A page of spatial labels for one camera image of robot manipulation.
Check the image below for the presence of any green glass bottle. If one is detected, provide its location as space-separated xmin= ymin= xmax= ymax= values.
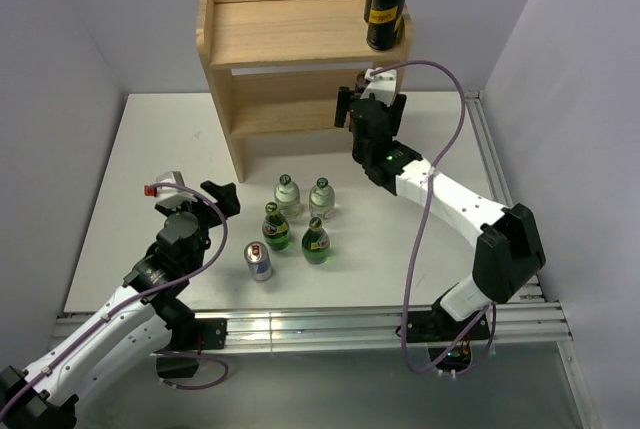
xmin=262 ymin=202 xmax=291 ymax=251
xmin=301 ymin=216 xmax=330 ymax=265

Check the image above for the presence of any Red Bull can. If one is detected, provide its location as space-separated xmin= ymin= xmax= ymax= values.
xmin=354 ymin=71 xmax=370 ymax=96
xmin=243 ymin=241 xmax=273 ymax=281

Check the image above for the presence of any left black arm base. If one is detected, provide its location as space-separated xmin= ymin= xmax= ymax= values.
xmin=156 ymin=299 xmax=229 ymax=390

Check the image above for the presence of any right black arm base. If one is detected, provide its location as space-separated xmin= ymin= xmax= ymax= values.
xmin=395 ymin=303 xmax=497 ymax=379

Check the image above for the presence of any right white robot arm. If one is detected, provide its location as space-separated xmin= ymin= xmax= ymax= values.
xmin=334 ymin=87 xmax=546 ymax=339

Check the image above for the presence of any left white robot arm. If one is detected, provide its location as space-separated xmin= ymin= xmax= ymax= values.
xmin=1 ymin=172 xmax=241 ymax=428

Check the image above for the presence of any wooden two-tier shelf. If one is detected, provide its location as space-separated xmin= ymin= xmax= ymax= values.
xmin=195 ymin=0 xmax=413 ymax=181

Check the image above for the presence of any left clear Chang bottle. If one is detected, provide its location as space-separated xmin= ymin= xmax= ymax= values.
xmin=274 ymin=174 xmax=302 ymax=221

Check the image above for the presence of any clear chang bottle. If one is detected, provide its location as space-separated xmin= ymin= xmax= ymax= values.
xmin=274 ymin=174 xmax=302 ymax=221
xmin=309 ymin=177 xmax=335 ymax=222

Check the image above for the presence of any right clear Chang bottle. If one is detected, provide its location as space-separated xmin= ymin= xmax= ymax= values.
xmin=309 ymin=177 xmax=335 ymax=222

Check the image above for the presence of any front black yellow can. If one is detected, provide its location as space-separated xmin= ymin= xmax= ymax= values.
xmin=367 ymin=0 xmax=406 ymax=51

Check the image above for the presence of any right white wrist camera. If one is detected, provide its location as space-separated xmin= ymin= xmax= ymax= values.
xmin=360 ymin=68 xmax=398 ymax=106

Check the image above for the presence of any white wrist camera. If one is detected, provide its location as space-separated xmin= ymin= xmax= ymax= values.
xmin=360 ymin=68 xmax=398 ymax=106
xmin=144 ymin=171 xmax=196 ymax=210

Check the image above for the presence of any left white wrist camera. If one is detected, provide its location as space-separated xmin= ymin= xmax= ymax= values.
xmin=144 ymin=171 xmax=196 ymax=210

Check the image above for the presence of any right aluminium rail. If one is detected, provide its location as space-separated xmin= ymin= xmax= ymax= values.
xmin=466 ymin=92 xmax=546 ymax=304

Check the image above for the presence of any aluminium rail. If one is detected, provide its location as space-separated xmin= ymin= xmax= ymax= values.
xmin=466 ymin=92 xmax=546 ymax=304
xmin=52 ymin=301 xmax=571 ymax=358

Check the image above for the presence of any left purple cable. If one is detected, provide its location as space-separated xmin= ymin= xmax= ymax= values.
xmin=0 ymin=183 xmax=232 ymax=415

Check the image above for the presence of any purple cable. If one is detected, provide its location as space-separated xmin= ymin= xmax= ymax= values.
xmin=0 ymin=183 xmax=232 ymax=415
xmin=372 ymin=59 xmax=499 ymax=375

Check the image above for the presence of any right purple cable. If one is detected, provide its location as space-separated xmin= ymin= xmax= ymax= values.
xmin=372 ymin=59 xmax=499 ymax=375

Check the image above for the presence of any front aluminium rail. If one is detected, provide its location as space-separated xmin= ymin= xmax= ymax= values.
xmin=52 ymin=301 xmax=571 ymax=358

